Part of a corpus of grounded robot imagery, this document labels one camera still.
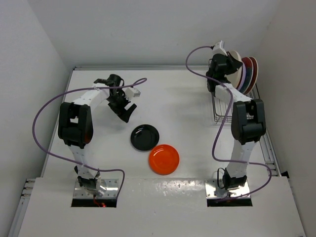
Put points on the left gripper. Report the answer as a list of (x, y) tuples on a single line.
[(122, 113)]

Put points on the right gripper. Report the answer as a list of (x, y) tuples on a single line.
[(235, 64)]

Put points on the cream plastic plate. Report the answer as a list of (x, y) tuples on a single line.
[(235, 78)]

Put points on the lilac plastic plate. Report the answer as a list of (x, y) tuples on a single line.
[(243, 76)]

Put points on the red teal floral plate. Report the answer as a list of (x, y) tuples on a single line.
[(249, 73), (254, 76)]

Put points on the black glossy plate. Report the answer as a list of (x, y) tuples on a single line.
[(144, 137)]

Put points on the orange glossy plate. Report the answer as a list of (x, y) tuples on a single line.
[(163, 159)]

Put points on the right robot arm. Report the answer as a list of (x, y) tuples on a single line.
[(248, 123)]

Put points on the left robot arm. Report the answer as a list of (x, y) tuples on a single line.
[(75, 126)]

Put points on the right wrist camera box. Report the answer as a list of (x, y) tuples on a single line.
[(218, 48)]

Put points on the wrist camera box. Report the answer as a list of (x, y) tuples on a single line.
[(218, 48), (132, 92)]

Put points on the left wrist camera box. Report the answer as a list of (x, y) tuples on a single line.
[(132, 92)]

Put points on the grey wire dish rack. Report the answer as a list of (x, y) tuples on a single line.
[(219, 107)]

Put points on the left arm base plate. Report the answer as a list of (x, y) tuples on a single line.
[(105, 195)]

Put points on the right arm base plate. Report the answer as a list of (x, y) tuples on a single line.
[(217, 197)]

